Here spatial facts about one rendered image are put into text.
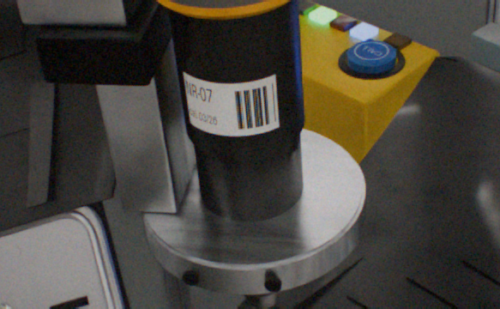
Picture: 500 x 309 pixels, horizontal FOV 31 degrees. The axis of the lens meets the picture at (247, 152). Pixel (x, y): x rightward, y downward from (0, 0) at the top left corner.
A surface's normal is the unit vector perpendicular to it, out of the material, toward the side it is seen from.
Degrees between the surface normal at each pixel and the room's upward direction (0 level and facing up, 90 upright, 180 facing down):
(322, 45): 0
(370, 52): 0
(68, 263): 54
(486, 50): 90
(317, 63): 0
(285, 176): 90
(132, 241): 90
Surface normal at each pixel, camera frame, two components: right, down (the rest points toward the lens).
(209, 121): -0.49, 0.56
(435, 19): 0.69, 0.39
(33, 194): -0.28, -0.14
